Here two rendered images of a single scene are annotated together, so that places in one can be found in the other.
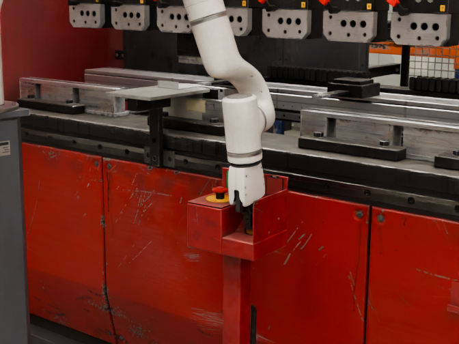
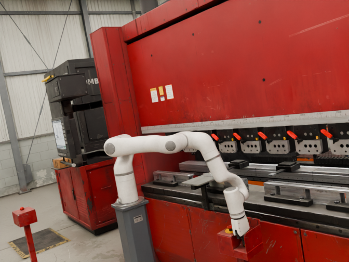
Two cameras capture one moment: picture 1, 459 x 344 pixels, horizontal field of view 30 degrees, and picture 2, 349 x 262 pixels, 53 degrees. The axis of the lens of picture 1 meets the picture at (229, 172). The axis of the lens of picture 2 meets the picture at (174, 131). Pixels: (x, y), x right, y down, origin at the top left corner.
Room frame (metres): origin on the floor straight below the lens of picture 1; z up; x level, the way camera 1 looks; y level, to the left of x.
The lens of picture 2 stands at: (0.14, -0.22, 1.58)
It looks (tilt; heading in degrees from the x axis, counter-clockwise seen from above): 5 degrees down; 14
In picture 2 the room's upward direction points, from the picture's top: 10 degrees counter-clockwise
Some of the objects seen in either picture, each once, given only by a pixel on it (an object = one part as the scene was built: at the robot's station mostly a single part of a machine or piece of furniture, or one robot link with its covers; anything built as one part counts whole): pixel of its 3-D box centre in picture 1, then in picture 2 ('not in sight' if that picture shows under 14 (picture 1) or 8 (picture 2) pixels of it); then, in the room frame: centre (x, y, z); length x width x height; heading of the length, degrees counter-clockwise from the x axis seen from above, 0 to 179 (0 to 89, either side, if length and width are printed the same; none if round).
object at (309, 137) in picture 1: (350, 147); (287, 199); (2.23, -0.32, 0.89); 0.30 x 0.05 x 0.03; 52
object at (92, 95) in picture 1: (72, 95); (173, 178); (2.99, 0.55, 0.92); 0.50 x 0.06 x 0.10; 52
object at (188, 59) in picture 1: (190, 48); not in sight; (2.65, 0.12, 1.12); 0.10 x 0.02 x 0.10; 52
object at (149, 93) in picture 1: (158, 91); (203, 179); (2.53, 0.21, 1.00); 0.26 x 0.18 x 0.01; 142
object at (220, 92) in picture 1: (195, 91); not in sight; (2.64, 0.11, 0.99); 0.20 x 0.03 x 0.03; 52
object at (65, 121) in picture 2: not in sight; (66, 136); (2.93, 1.45, 1.42); 0.45 x 0.12 x 0.36; 45
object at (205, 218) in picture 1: (237, 212); (239, 236); (2.08, -0.02, 0.75); 0.20 x 0.16 x 0.18; 56
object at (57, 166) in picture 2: not in sight; (63, 162); (4.05, 2.23, 1.04); 0.30 x 0.26 x 0.12; 47
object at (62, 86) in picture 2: not in sight; (72, 123); (3.03, 1.42, 1.53); 0.51 x 0.25 x 0.85; 45
